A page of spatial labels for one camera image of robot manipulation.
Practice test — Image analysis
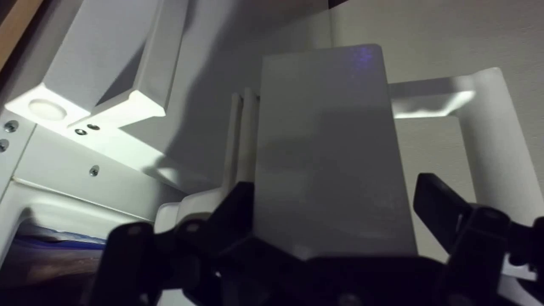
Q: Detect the bluish frozen food bag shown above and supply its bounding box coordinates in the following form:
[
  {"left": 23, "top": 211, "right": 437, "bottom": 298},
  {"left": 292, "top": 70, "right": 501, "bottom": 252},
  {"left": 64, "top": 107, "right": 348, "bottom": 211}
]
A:
[{"left": 0, "top": 211, "right": 108, "bottom": 306}]

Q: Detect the white fridge body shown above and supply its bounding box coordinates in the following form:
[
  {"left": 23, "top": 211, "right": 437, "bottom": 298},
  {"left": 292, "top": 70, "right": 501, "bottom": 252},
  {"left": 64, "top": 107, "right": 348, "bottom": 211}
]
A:
[{"left": 0, "top": 109, "right": 227, "bottom": 245}]

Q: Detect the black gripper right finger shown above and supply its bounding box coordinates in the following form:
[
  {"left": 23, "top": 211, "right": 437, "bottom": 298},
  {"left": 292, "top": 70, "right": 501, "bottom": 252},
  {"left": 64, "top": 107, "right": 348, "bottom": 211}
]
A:
[{"left": 413, "top": 173, "right": 544, "bottom": 306}]

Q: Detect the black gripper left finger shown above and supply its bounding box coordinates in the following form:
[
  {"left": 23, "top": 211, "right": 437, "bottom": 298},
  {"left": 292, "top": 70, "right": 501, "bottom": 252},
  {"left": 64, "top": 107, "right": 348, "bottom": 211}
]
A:
[{"left": 83, "top": 180, "right": 295, "bottom": 306}]

